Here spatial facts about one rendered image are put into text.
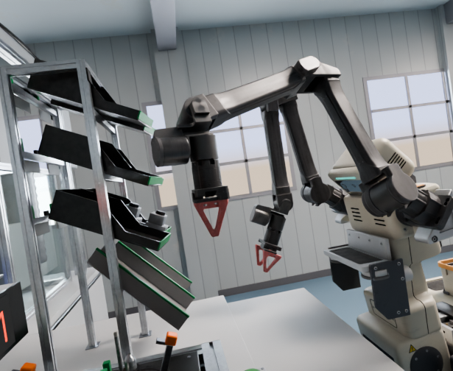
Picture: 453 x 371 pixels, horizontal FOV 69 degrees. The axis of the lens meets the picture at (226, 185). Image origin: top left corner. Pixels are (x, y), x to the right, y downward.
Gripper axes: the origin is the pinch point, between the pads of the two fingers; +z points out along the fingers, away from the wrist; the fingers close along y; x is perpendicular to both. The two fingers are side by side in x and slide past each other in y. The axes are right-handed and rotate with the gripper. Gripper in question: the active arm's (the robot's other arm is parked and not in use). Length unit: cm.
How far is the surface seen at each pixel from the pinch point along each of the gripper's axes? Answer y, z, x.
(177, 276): -42.3, 19.0, -9.7
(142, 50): -313, -167, -21
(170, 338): 6.4, 16.7, -11.1
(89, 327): -46, 31, -40
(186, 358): -4.0, 26.3, -9.2
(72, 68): -14, -40, -26
